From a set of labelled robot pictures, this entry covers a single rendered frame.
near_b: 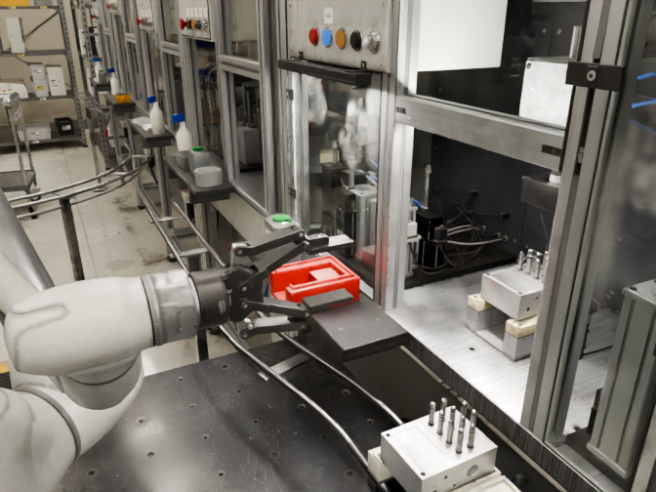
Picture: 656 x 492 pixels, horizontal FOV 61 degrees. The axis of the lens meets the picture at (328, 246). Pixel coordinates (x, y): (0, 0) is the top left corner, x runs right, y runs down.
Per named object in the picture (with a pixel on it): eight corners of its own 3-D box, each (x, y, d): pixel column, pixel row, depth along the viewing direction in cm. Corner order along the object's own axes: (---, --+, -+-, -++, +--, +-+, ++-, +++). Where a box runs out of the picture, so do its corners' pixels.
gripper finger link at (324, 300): (309, 307, 79) (310, 311, 79) (353, 296, 82) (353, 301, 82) (302, 298, 81) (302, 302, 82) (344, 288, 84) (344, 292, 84)
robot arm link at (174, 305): (148, 294, 64) (200, 283, 66) (136, 265, 72) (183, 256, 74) (158, 360, 68) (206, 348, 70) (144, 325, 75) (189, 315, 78)
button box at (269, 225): (265, 263, 134) (263, 216, 129) (295, 257, 137) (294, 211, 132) (277, 275, 127) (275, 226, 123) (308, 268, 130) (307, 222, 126)
